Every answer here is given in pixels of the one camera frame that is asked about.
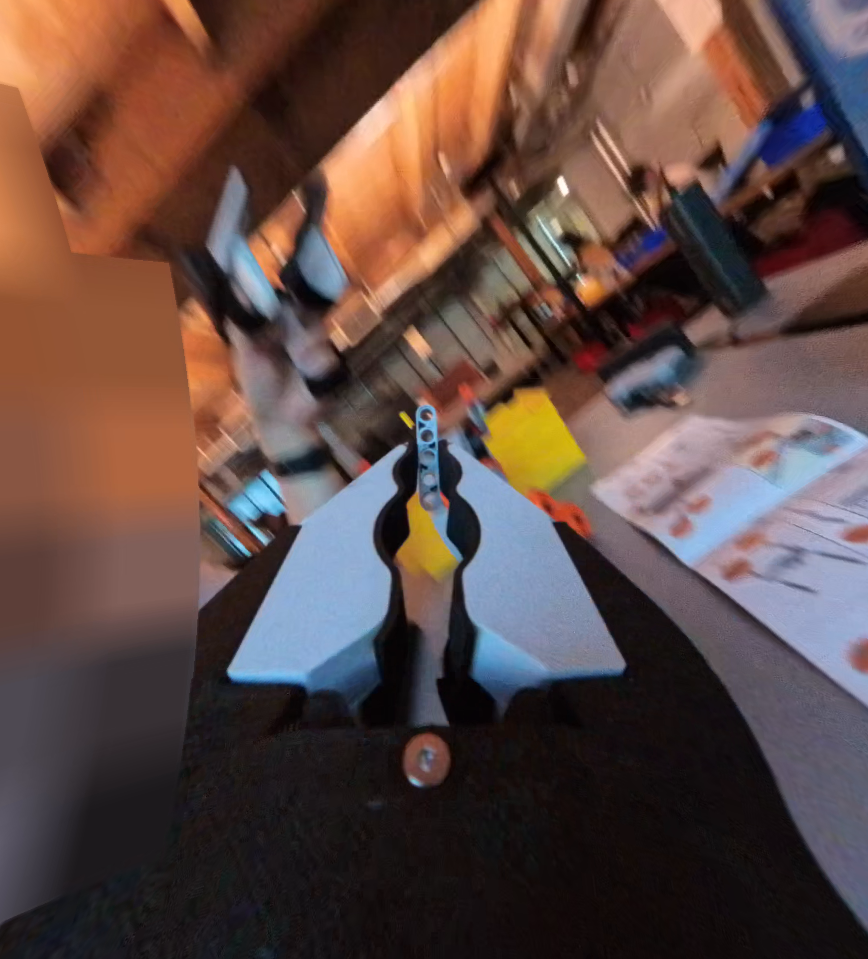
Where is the dark grey angled brick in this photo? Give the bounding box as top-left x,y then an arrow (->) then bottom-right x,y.
414,403 -> 451,512

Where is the person's left hand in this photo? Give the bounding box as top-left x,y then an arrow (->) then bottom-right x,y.
233,322 -> 334,460

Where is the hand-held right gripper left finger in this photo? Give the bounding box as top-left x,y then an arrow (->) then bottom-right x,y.
226,442 -> 413,724

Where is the dark upright dock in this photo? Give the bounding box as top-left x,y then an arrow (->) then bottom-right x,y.
662,183 -> 768,316

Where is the grey remote control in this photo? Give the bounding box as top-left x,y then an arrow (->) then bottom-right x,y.
605,330 -> 705,413

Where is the grey desk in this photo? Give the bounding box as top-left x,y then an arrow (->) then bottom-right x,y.
554,232 -> 868,959

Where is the grey orange brick robot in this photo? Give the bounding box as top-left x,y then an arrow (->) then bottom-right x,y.
456,382 -> 594,540

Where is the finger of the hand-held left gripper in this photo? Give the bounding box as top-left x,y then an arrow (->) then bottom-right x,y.
208,166 -> 279,316
288,221 -> 350,301

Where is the yellow plastic bin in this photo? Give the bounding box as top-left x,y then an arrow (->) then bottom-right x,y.
397,388 -> 586,579

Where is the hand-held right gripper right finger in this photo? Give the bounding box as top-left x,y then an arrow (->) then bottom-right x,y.
441,442 -> 627,724

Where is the white instruction booklet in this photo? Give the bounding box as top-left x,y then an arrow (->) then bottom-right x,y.
591,412 -> 868,739

